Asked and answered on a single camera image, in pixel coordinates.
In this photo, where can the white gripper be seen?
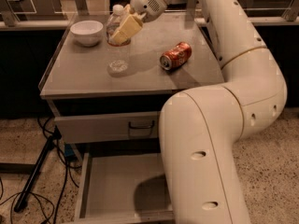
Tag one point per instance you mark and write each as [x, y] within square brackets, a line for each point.
[146, 1]

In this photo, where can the clear plastic water bottle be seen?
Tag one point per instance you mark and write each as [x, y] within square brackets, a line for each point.
[113, 23]

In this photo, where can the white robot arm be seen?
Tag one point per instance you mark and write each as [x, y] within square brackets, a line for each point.
[199, 126]

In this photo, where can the grey drawer cabinet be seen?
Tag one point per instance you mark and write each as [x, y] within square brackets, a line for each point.
[109, 80]

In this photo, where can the grey top drawer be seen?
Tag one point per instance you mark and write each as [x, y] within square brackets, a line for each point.
[108, 127]

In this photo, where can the grey open middle drawer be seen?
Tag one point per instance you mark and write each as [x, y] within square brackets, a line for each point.
[126, 189]

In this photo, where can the white ceramic bowl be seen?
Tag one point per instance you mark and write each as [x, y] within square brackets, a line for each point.
[87, 33]

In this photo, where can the red soda can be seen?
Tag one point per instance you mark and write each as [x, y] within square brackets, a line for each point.
[176, 57]

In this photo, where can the clear acrylic barrier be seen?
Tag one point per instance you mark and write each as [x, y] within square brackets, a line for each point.
[36, 14]

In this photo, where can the black metal stand leg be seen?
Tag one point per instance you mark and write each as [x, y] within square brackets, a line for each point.
[49, 145]

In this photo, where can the black drawer handle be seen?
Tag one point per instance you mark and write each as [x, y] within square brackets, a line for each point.
[140, 126]

